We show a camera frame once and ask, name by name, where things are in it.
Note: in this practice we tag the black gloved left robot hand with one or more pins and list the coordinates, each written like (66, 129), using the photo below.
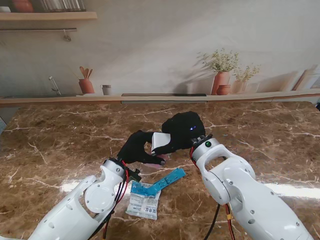
(135, 150)

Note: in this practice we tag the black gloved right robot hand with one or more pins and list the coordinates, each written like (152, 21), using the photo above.
(185, 132)

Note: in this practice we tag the white square bottle cap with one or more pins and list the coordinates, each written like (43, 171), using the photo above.
(160, 140)

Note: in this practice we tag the pink seasoning bottle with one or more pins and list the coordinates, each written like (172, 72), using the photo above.
(162, 157)

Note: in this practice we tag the blue plastic bag clip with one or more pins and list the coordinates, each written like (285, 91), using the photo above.
(167, 180)

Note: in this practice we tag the blue white seasoning bag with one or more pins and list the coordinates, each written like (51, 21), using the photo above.
(143, 205)

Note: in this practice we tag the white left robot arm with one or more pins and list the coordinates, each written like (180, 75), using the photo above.
(80, 207)

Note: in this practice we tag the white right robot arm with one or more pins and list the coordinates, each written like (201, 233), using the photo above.
(245, 190)

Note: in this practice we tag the small round terracotta pot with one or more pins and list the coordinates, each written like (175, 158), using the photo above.
(223, 90)

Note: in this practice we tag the terracotta vase with flowers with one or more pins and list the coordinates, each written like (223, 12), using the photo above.
(220, 80)

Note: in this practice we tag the pale vase with flowers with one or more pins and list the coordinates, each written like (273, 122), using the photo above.
(241, 85)

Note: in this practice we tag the terracotta utensil pot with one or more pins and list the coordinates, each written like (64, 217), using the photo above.
(86, 86)

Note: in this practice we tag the metal faucet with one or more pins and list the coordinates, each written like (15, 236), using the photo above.
(55, 86)

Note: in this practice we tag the row of glass jars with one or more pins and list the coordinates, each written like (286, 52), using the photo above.
(62, 5)

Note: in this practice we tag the terracotta jar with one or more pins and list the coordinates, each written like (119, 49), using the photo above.
(23, 5)

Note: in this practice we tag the white bowl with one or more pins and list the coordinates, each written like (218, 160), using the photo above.
(4, 9)

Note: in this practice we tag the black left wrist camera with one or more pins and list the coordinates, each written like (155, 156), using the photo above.
(135, 175)

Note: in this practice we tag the metal hanging rail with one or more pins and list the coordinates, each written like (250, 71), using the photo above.
(37, 29)

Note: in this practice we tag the wooden wall shelf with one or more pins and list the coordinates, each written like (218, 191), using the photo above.
(50, 16)

